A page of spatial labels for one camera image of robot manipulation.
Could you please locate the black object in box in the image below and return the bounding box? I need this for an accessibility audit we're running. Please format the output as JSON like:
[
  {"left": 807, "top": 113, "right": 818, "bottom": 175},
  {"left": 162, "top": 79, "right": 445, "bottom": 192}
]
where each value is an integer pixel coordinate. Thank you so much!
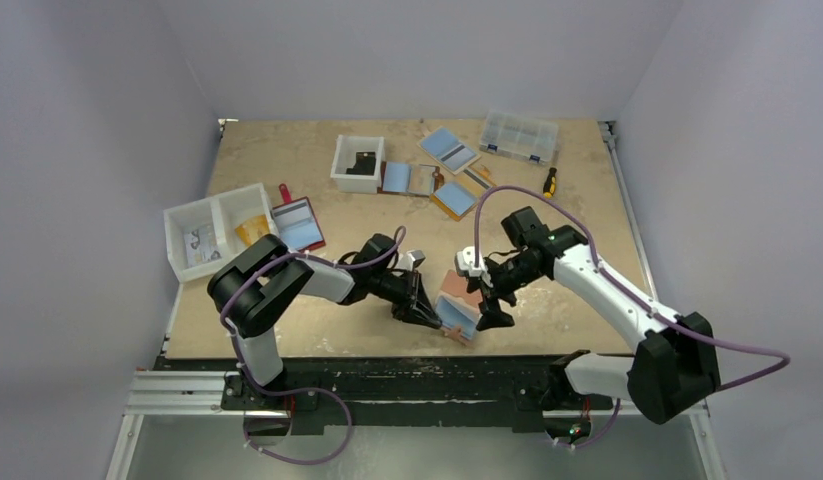
[{"left": 345, "top": 151, "right": 377, "bottom": 176}]

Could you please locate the aluminium frame rail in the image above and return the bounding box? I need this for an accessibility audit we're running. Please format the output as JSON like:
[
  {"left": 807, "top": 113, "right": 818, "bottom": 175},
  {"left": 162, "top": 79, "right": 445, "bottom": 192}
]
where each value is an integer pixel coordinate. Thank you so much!
[{"left": 106, "top": 370, "right": 727, "bottom": 479}]

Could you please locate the clear plastic organizer box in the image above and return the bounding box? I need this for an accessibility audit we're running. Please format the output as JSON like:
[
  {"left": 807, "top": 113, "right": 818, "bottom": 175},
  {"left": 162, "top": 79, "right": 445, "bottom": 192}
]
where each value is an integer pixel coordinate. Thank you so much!
[{"left": 479, "top": 110, "right": 559, "bottom": 165}]

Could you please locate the orange card in bin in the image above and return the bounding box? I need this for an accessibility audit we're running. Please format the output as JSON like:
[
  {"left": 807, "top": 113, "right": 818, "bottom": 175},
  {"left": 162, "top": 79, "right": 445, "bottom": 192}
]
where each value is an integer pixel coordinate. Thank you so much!
[{"left": 234, "top": 214, "right": 276, "bottom": 247}]

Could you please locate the printed card in bin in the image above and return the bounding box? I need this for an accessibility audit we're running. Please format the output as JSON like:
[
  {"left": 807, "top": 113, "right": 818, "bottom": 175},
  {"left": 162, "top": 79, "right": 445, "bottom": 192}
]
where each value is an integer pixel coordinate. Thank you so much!
[{"left": 183, "top": 224, "right": 221, "bottom": 268}]

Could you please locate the brown open card holder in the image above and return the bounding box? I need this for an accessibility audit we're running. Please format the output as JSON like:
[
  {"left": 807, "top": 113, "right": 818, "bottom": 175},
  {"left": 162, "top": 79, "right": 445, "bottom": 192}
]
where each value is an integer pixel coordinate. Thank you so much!
[{"left": 377, "top": 162, "right": 445, "bottom": 198}]

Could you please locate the yellow black screwdriver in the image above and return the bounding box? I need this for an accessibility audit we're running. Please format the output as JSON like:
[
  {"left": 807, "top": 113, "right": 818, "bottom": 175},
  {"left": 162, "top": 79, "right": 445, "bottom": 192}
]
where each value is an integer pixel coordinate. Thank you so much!
[{"left": 543, "top": 167, "right": 558, "bottom": 199}]

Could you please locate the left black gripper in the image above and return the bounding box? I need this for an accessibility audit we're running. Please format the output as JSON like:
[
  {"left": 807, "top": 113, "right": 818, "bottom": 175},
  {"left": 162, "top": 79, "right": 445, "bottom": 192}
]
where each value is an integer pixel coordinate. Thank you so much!
[{"left": 369, "top": 267, "right": 441, "bottom": 327}]

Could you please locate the small white square box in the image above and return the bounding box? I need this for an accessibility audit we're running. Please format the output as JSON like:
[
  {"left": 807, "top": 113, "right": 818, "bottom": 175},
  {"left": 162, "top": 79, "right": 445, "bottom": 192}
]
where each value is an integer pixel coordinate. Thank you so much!
[{"left": 330, "top": 135, "right": 385, "bottom": 194}]

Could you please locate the white card holder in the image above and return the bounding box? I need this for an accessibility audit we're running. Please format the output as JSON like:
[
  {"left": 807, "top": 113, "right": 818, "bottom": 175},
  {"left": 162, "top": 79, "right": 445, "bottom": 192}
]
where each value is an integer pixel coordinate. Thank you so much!
[{"left": 419, "top": 127, "right": 481, "bottom": 175}]

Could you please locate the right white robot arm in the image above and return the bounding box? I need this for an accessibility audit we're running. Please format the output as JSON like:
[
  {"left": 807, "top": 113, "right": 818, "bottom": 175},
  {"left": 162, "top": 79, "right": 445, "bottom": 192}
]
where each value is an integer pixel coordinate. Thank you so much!
[{"left": 455, "top": 207, "right": 721, "bottom": 424}]

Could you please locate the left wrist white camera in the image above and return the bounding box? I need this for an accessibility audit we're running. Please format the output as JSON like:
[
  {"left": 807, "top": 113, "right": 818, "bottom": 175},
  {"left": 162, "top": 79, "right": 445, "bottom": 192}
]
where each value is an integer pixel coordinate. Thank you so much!
[{"left": 395, "top": 250, "right": 426, "bottom": 271}]

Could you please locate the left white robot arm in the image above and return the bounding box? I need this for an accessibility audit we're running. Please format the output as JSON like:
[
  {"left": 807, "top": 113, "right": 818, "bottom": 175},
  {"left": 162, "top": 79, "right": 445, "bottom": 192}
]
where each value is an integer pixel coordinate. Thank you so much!
[{"left": 207, "top": 233, "right": 442, "bottom": 409}]

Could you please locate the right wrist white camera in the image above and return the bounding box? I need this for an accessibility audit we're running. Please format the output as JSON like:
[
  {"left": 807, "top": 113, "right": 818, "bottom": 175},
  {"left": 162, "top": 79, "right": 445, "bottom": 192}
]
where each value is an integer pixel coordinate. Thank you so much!
[{"left": 454, "top": 246, "right": 487, "bottom": 278}]

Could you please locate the wrist white camera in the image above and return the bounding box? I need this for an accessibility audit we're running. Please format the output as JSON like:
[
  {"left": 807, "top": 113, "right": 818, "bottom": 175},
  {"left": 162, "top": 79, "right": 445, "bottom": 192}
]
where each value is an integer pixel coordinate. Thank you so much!
[
  {"left": 454, "top": 246, "right": 487, "bottom": 278},
  {"left": 395, "top": 250, "right": 426, "bottom": 271}
]

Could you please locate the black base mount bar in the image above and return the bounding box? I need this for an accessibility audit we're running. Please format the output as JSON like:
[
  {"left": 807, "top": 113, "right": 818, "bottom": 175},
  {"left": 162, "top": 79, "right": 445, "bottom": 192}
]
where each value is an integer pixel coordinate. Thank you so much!
[{"left": 152, "top": 354, "right": 614, "bottom": 439}]

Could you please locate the white two-compartment bin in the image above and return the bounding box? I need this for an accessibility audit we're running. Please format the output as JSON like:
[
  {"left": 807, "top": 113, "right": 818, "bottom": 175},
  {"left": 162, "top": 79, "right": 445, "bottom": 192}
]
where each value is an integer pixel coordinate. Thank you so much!
[{"left": 163, "top": 183, "right": 278, "bottom": 283}]

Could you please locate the orange card holder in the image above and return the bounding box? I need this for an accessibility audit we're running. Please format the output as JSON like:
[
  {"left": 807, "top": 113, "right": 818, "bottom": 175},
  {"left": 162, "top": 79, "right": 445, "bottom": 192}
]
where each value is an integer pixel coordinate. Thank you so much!
[{"left": 430, "top": 166, "right": 496, "bottom": 221}]

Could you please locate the pink card holder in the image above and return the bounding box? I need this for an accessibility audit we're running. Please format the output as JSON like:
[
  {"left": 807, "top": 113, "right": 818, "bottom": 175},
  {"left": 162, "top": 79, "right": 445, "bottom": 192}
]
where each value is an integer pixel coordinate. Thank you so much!
[{"left": 434, "top": 270, "right": 482, "bottom": 346}]

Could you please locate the red card holder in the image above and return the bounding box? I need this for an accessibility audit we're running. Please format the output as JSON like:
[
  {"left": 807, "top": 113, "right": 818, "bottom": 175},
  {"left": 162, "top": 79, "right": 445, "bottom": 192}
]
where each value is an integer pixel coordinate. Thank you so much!
[{"left": 271, "top": 183, "right": 326, "bottom": 251}]

